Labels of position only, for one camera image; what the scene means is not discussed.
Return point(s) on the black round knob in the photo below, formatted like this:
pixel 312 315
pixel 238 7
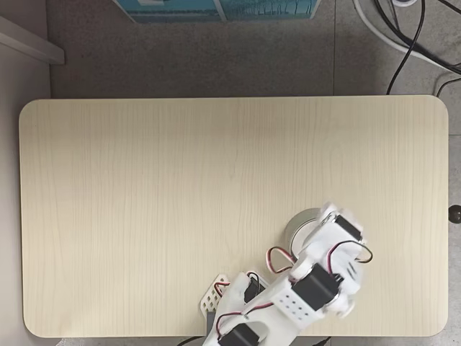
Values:
pixel 455 214

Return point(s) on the blue printed box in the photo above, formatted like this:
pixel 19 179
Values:
pixel 216 9

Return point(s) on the white shelf board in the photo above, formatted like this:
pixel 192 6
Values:
pixel 32 43

